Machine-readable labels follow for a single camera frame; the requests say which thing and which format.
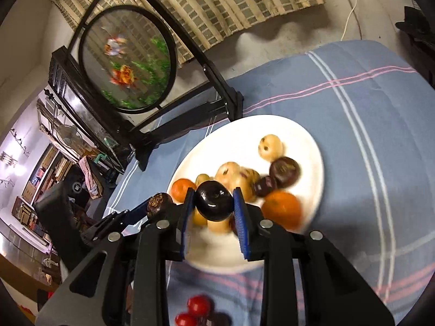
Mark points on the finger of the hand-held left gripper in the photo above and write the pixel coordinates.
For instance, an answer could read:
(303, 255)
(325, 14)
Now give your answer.
(137, 213)

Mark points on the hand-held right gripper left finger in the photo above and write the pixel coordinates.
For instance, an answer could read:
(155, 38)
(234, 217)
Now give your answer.
(187, 224)

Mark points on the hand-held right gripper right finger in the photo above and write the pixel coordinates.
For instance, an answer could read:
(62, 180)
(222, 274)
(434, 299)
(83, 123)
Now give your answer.
(242, 224)

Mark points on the orange yellow tomato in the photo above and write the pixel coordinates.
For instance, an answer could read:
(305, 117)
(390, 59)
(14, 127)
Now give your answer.
(200, 217)

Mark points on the small mandarin orange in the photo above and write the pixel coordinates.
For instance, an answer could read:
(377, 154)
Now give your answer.
(182, 190)

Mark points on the cream pepino melon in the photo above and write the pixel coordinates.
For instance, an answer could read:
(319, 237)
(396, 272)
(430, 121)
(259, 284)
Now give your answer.
(228, 173)
(271, 147)
(248, 185)

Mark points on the large mandarin orange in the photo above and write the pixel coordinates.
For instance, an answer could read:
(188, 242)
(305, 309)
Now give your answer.
(282, 210)

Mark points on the large dark water chestnut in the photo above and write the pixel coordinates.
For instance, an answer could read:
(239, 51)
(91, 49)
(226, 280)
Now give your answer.
(284, 172)

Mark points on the white oval plate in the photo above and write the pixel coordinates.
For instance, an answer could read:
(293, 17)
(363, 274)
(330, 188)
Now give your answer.
(238, 135)

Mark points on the cluttered storage shelf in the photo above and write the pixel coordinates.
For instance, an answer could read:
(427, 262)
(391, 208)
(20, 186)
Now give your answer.
(37, 183)

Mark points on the pink cloth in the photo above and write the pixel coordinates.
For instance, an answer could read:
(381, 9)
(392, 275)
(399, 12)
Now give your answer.
(90, 176)

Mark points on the green plastic object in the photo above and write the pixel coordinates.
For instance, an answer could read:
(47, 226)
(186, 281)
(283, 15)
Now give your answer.
(101, 158)

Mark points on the white standing fan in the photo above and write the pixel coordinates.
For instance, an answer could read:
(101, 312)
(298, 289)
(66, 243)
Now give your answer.
(69, 135)

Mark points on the red cherry tomato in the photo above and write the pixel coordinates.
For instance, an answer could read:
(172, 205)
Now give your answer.
(199, 305)
(185, 320)

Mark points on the dark wood framed mirror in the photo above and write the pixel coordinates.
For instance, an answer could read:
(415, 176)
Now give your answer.
(78, 108)

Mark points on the blue plaid tablecloth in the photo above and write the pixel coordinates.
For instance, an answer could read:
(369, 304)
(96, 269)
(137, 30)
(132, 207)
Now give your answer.
(356, 142)

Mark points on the beige checked curtain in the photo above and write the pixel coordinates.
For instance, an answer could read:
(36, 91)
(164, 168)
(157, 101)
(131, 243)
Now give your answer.
(238, 3)

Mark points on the black desk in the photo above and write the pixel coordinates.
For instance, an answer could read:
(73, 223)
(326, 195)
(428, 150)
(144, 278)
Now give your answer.
(424, 61)

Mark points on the black hat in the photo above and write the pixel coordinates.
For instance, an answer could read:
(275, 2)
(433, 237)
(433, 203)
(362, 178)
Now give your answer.
(413, 20)

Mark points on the round goldfish screen black frame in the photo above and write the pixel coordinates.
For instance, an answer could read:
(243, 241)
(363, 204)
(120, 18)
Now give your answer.
(129, 57)

